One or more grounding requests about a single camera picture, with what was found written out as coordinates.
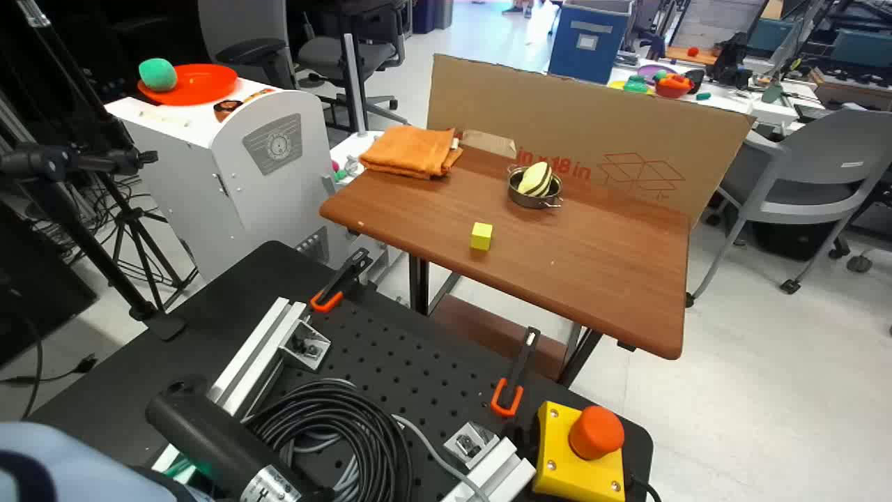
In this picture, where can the dark metal bowl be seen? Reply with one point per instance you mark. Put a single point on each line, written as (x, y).
(545, 199)

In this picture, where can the aluminium extrusion rail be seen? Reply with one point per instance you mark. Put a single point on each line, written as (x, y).
(283, 335)

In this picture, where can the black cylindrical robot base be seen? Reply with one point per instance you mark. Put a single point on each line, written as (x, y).
(224, 450)

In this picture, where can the left orange black clamp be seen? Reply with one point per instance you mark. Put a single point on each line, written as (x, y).
(336, 289)

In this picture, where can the blue storage box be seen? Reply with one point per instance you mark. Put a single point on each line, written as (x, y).
(589, 38)

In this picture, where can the black perforated robot table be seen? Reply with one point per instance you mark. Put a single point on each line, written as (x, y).
(382, 354)

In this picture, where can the small yellow block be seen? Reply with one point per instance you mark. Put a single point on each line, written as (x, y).
(479, 234)

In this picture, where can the black camera tripod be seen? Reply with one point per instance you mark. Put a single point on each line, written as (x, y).
(67, 152)

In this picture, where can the orange plate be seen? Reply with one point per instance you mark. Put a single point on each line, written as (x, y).
(195, 84)

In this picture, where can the yellow sponge in bowl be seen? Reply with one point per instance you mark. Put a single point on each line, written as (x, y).
(535, 178)

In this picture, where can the grey office chair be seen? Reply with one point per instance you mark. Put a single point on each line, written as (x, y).
(817, 173)

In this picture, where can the orange black clamp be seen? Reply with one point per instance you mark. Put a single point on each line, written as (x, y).
(336, 289)
(509, 389)

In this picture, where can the brown cardboard sheet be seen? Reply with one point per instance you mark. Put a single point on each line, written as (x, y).
(598, 139)

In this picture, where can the folded orange towel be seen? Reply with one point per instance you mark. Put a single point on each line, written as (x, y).
(414, 152)

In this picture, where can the right orange black clamp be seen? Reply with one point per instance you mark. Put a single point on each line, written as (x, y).
(509, 389)

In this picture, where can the green ball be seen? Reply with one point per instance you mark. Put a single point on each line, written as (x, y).
(157, 74)

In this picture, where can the wooden side table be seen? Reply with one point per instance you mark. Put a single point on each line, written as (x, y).
(602, 259)

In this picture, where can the yellow emergency stop box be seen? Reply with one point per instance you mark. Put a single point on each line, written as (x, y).
(580, 453)

